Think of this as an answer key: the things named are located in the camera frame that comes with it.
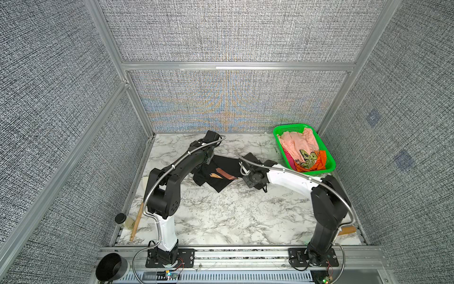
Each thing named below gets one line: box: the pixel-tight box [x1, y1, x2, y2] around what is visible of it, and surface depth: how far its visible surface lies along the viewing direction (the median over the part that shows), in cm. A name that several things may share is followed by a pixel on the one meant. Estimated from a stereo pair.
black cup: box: [95, 252, 129, 282], surface depth 67 cm
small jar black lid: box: [114, 213, 135, 230], surface depth 78 cm
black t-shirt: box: [190, 155, 244, 193], surface depth 98 cm
